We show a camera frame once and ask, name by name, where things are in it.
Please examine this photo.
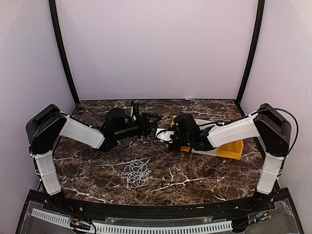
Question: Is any white plastic bin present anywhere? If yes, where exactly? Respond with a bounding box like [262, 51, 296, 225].
[191, 118, 218, 156]

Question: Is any left black frame post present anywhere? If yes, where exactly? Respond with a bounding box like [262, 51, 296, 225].
[48, 0, 80, 106]

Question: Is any left yellow plastic bin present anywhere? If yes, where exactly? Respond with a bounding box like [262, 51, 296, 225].
[169, 114, 201, 151]

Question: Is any right black frame post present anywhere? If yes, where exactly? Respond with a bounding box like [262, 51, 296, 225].
[235, 0, 265, 105]

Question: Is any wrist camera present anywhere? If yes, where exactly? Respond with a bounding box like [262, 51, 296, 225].
[130, 101, 140, 122]
[149, 128, 175, 143]

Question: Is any black front rail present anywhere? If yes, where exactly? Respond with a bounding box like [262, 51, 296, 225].
[29, 189, 291, 221]

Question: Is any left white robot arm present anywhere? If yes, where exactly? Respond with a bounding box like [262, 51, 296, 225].
[26, 102, 161, 213]

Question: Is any black frame post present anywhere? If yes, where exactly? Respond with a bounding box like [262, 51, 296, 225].
[48, 0, 80, 106]
[235, 0, 265, 105]

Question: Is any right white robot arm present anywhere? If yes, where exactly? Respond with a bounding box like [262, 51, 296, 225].
[164, 103, 299, 212]

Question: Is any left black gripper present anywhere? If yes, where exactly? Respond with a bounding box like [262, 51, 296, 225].
[114, 112, 161, 140]

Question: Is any yellow plastic bin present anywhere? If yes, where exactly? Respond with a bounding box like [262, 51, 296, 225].
[216, 140, 244, 160]
[169, 114, 201, 151]

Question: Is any white slotted cable duct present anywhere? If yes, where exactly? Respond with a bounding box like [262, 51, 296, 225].
[31, 208, 233, 234]

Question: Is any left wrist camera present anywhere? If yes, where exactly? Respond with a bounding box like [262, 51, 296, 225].
[130, 101, 140, 122]

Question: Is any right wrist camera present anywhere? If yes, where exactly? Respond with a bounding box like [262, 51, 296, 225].
[149, 128, 175, 143]

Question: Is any right yellow plastic bin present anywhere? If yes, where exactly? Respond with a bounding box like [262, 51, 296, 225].
[216, 140, 244, 160]

